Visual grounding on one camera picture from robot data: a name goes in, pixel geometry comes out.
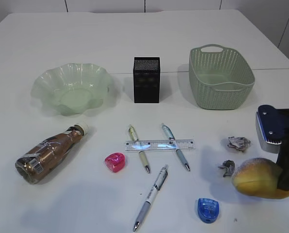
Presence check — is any black mesh pen holder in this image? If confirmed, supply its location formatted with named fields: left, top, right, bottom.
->
left=133, top=57, right=161, bottom=103

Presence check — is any yellow bread roll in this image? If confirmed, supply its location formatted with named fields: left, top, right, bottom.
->
left=231, top=158, right=289, bottom=200

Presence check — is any blue-grey pen under ruler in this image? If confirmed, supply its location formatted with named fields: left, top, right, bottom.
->
left=161, top=123, right=191, bottom=171

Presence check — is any brown plastic drink bottle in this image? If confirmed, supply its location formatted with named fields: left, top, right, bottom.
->
left=15, top=123, right=89, bottom=184

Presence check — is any green wavy glass plate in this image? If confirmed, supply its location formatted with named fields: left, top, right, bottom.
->
left=31, top=63, right=113, bottom=116

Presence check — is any clear plastic ruler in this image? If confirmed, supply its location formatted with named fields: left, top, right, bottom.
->
left=125, top=139, right=195, bottom=151

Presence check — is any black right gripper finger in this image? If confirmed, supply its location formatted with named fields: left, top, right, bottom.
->
left=277, top=170, right=289, bottom=191

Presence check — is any yellow-green pen under ruler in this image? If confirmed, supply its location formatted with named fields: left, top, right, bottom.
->
left=128, top=124, right=151, bottom=174

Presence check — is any large paper ball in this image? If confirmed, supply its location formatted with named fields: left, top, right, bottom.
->
left=227, top=136, right=251, bottom=152

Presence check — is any white blue-grip pen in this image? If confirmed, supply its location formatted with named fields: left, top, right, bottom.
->
left=133, top=164, right=168, bottom=232

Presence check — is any blue pencil sharpener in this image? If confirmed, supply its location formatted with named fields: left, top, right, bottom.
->
left=196, top=198, right=220, bottom=224

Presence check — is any pink pencil sharpener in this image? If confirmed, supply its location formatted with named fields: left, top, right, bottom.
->
left=104, top=152, right=126, bottom=173

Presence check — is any small paper ball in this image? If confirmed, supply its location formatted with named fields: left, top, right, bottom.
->
left=218, top=160, right=235, bottom=177

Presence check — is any green woven plastic basket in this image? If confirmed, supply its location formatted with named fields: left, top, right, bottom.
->
left=189, top=44, right=255, bottom=110

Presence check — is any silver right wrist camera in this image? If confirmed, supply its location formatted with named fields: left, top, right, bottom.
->
left=256, top=105, right=284, bottom=154

